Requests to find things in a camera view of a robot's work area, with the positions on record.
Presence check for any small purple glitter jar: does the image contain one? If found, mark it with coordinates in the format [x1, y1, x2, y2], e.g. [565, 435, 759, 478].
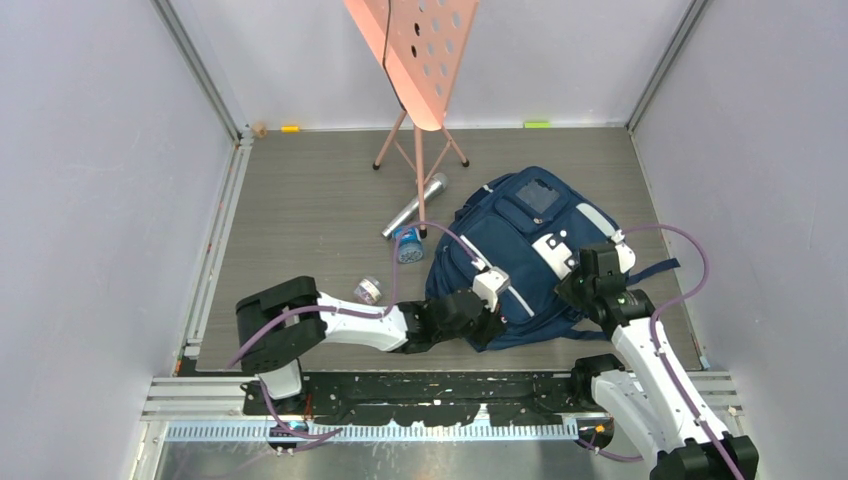
[354, 276, 383, 305]

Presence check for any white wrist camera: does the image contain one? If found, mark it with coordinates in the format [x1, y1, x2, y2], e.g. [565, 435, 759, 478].
[471, 258, 511, 312]
[609, 229, 637, 274]

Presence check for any silver microphone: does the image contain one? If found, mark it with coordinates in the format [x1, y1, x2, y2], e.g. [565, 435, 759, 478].
[381, 173, 449, 240]

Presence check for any small wooden block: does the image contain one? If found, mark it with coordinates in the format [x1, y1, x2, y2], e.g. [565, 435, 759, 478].
[251, 122, 268, 138]

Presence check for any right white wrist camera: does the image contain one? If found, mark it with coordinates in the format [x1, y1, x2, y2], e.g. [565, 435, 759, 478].
[609, 229, 637, 274]

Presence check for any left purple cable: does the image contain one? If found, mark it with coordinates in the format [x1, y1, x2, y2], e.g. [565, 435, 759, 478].
[225, 221, 488, 453]

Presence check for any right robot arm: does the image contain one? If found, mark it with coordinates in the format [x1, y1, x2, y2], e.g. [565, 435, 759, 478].
[556, 241, 759, 479]

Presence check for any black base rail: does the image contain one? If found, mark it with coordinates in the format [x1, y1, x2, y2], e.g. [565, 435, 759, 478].
[272, 371, 601, 427]

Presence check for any pink music stand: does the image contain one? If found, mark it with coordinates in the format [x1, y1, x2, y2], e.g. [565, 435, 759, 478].
[344, 0, 479, 237]

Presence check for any navy blue student backpack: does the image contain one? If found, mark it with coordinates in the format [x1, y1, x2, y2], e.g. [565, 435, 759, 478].
[423, 165, 681, 354]

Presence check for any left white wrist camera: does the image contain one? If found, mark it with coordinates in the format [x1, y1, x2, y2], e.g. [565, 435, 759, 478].
[471, 258, 511, 312]

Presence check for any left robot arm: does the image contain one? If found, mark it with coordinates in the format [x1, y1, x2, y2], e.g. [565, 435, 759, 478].
[228, 269, 510, 414]

